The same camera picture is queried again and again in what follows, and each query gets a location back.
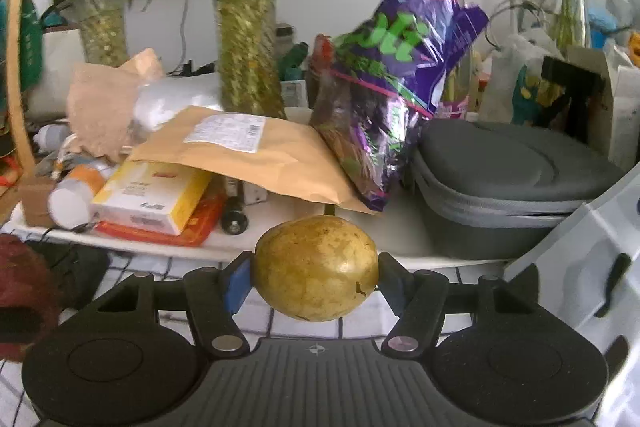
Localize grey zip case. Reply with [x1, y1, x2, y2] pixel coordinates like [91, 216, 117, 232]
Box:
[410, 119, 624, 260]

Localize red dragon fruit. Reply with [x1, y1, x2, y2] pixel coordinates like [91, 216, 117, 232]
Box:
[1, 234, 61, 362]

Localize small black roller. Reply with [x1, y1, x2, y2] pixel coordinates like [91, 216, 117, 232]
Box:
[220, 196, 248, 235]

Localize yellow white box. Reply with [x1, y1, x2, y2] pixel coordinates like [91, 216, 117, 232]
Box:
[92, 160, 213, 233]

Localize yellow-green pear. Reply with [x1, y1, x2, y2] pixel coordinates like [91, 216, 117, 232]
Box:
[252, 215, 378, 322]

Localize checkered bed sheet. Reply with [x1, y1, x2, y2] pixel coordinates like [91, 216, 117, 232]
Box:
[0, 225, 402, 427]

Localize purple vegetable bag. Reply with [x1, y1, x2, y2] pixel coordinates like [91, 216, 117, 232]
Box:
[310, 0, 488, 211]

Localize brown leather pouch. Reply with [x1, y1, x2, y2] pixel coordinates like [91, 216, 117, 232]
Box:
[18, 176, 56, 229]

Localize brown paper envelope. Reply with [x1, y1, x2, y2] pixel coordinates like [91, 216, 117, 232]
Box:
[129, 106, 370, 213]

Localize red flat packet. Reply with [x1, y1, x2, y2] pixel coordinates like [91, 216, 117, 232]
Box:
[94, 194, 227, 247]

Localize wooden chair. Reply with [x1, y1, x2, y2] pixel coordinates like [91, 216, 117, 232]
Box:
[1, 0, 43, 174]

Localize white plastic bag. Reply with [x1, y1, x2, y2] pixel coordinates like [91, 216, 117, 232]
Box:
[131, 72, 224, 135]

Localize cow print blanket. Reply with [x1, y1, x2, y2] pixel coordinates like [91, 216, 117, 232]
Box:
[504, 167, 639, 426]

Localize open cardboard box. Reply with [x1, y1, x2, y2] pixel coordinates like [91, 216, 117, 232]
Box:
[533, 44, 639, 172]

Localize white tray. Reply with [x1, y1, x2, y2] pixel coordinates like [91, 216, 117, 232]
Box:
[2, 193, 495, 270]

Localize white cylinder container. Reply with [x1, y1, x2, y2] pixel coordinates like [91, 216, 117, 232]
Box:
[48, 162, 106, 230]

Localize black flat device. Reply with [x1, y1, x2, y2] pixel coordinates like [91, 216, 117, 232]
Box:
[26, 241, 111, 310]

